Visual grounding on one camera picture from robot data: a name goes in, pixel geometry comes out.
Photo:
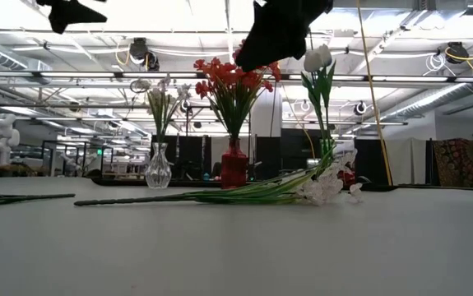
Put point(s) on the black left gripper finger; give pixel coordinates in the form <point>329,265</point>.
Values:
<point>67,14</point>

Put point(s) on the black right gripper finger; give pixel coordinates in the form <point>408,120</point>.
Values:
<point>269,47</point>

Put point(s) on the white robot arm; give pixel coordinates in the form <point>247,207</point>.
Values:
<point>1,135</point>

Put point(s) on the green glass vase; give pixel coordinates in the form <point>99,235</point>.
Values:
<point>326,146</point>

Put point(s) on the red glass vase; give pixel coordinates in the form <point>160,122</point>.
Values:
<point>234,168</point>

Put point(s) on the clear glass vase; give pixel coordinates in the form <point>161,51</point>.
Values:
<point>158,170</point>

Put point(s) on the black partition panel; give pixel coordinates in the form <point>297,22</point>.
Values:
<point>293,152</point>
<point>191,156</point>
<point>367,158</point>

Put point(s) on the white curtain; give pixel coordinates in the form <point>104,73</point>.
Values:
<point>404,160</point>

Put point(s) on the patterned dark cloth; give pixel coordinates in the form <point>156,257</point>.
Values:
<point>456,162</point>

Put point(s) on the black aluminium table frame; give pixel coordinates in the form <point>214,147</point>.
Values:
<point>195,183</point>

